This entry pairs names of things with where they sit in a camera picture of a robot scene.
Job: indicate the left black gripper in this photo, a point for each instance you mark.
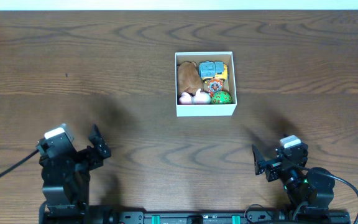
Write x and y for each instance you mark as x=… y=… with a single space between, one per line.
x=84 y=156

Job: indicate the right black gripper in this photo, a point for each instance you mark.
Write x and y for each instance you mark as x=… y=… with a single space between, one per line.
x=272 y=166

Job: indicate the green number ball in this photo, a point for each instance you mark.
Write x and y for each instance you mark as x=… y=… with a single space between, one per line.
x=221 y=98

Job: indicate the pink white pig toy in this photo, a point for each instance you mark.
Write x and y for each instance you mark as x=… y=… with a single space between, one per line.
x=199 y=98

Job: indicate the orange round basket toy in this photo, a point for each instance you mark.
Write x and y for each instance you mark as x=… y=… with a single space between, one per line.
x=214 y=85

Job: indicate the yellow grey toy truck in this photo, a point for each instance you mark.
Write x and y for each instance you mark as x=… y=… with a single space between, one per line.
x=209 y=70

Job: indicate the brown plush toy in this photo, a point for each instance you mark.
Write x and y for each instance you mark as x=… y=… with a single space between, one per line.
x=188 y=78

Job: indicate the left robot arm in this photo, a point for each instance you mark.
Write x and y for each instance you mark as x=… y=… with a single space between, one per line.
x=66 y=177

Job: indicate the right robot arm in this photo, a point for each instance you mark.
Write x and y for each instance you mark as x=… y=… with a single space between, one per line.
x=310 y=191

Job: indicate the white cardboard box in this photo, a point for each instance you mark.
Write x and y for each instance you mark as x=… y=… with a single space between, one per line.
x=229 y=85

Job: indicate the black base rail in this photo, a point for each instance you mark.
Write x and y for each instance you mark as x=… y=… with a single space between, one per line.
x=251 y=216

